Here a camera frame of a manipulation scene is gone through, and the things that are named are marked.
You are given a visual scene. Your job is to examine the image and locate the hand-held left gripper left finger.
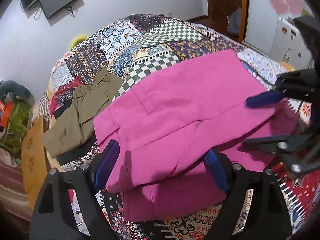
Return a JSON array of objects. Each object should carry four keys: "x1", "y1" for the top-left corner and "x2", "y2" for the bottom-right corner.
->
[{"x1": 30, "y1": 139, "x2": 121, "y2": 240}]

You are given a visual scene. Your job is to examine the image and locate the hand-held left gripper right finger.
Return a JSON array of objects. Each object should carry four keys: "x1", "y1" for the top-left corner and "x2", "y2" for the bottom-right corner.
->
[{"x1": 200, "y1": 149, "x2": 293, "y2": 240}]

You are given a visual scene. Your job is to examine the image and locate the pink pants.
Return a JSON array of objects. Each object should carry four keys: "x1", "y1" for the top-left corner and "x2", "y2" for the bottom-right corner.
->
[{"x1": 93, "y1": 49, "x2": 300, "y2": 222}]

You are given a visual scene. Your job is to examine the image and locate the green patterned cloth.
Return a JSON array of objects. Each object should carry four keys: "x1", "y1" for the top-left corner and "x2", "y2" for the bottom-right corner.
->
[{"x1": 0, "y1": 99, "x2": 33, "y2": 155}]

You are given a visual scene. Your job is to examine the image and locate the grey bundle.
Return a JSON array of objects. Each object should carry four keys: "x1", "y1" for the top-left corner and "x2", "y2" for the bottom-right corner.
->
[{"x1": 0, "y1": 80, "x2": 36, "y2": 105}]

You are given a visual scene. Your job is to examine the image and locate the patchwork printed blanket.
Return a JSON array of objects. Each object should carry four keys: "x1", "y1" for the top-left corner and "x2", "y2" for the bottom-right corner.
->
[{"x1": 31, "y1": 14, "x2": 320, "y2": 240}]

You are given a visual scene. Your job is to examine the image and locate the white cabinet with stickers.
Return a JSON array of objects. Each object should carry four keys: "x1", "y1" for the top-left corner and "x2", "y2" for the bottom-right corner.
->
[{"x1": 244, "y1": 0, "x2": 316, "y2": 69}]

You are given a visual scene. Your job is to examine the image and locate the black cloth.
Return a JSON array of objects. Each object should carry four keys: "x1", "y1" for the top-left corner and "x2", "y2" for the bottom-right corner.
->
[{"x1": 53, "y1": 105, "x2": 98, "y2": 166}]

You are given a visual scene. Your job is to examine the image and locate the brown wooden door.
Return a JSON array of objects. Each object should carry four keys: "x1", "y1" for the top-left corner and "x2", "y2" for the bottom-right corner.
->
[{"x1": 205, "y1": 0, "x2": 248, "y2": 43}]

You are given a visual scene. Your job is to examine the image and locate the striped rug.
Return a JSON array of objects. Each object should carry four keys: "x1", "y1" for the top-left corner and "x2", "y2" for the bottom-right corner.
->
[{"x1": 0, "y1": 150, "x2": 34, "y2": 232}]

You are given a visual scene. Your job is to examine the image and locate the grey blue hanging cloth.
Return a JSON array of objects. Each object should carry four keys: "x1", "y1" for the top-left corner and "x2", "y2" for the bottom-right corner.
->
[{"x1": 227, "y1": 7, "x2": 243, "y2": 35}]

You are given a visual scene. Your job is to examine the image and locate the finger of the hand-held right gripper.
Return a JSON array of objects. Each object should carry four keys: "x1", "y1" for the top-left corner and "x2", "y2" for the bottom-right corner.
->
[
  {"x1": 243, "y1": 129, "x2": 320, "y2": 178},
  {"x1": 246, "y1": 67, "x2": 320, "y2": 109}
]

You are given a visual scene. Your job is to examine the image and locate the yellow green round object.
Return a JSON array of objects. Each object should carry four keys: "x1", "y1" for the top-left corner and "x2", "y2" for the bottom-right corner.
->
[{"x1": 68, "y1": 35, "x2": 88, "y2": 48}]

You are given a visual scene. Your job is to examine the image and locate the orange box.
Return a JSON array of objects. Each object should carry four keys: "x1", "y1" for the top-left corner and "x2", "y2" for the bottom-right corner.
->
[{"x1": 0, "y1": 99, "x2": 13, "y2": 128}]

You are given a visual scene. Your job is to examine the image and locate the orange wooden bed board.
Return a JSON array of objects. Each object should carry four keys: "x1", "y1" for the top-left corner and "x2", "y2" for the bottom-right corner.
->
[{"x1": 21, "y1": 116, "x2": 63, "y2": 211}]

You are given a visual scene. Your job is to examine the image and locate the olive green pants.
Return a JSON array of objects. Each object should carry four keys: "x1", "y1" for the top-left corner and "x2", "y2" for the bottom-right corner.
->
[{"x1": 41, "y1": 67, "x2": 125, "y2": 158}]

